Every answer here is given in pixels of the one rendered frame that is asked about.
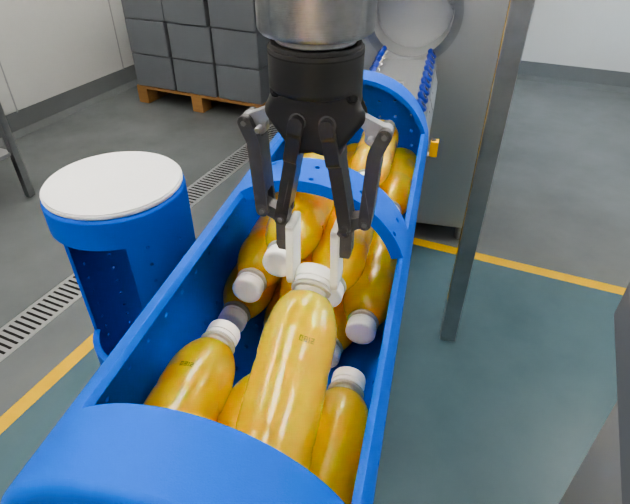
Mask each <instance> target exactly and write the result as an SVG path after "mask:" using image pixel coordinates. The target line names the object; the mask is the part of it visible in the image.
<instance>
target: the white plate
mask: <svg viewBox="0 0 630 504"><path fill-rule="evenodd" d="M182 180H183V174H182V170H181V168H180V166H179V165H178V164H177V163H176V162H175V161H173V160H171V159H170V158H168V157H165V156H163V155H159V154H156V153H150V152H141V151H123V152H113V153H106V154H101V155H96V156H92V157H89V158H85V159H82V160H79V161H77V162H74V163H72V164H69V165H67V166H65V167H63V168H62V169H60V170H58V171H57V172H55V173H54V174H53V175H51V176H50V177H49V178H48V179H47V180H46V182H45V183H44V184H43V186H42V187H41V190H40V200H41V202H42V204H43V206H44V207H45V208H46V209H47V210H48V211H50V212H51V213H53V214H56V215H58V216H61V217H64V218H68V219H74V220H83V221H99V220H110V219H116V218H122V217H126V216H130V215H134V214H137V213H140V212H143V211H146V210H148V209H151V208H153V207H155V206H157V205H159V204H161V203H162V202H164V201H165V200H167V199H168V198H169V197H171V196H172V195H173V194H174V193H175V192H176V191H177V190H178V188H179V187H180V185H181V183H182Z"/></svg>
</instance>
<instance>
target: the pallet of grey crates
mask: <svg viewBox="0 0 630 504"><path fill-rule="evenodd" d="M121 3H122V8H123V13H124V17H126V18H125V24H126V29H127V33H128V38H129V43H130V48H131V52H133V53H132V56H133V61H134V66H135V71H136V75H137V80H138V84H137V90H138V94H139V99H140V102H145V103H151V102H153V101H155V100H157V99H159V98H161V97H163V96H165V95H167V94H169V93H173V94H179V95H185V96H191V99H192V106H193V111H195V112H200V113H204V112H206V111H208V110H210V109H211V108H213V107H215V106H216V105H218V104H220V103H221V102H226V103H232V104H238V105H244V106H250V107H252V106H253V107H256V108H259V107H262V106H264V105H265V104H266V101H267V99H268V97H269V94H270V88H269V75H268V55H267V44H268V42H269V41H270V39H269V38H267V37H265V36H263V35H262V34H261V33H260V32H259V31H258V29H257V24H256V8H255V0H121Z"/></svg>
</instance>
